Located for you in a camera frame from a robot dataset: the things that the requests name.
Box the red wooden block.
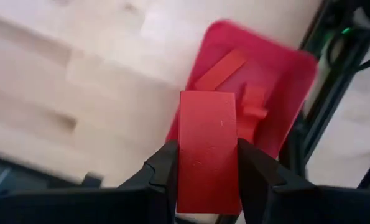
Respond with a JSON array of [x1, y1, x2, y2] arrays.
[[193, 49, 247, 91], [236, 85, 269, 144], [177, 90, 242, 215]]

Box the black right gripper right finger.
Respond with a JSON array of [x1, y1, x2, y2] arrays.
[[238, 139, 370, 224]]

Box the red plastic bin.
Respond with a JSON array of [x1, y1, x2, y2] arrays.
[[165, 19, 318, 159]]

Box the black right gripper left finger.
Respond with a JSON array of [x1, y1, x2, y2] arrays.
[[0, 139, 179, 224]]

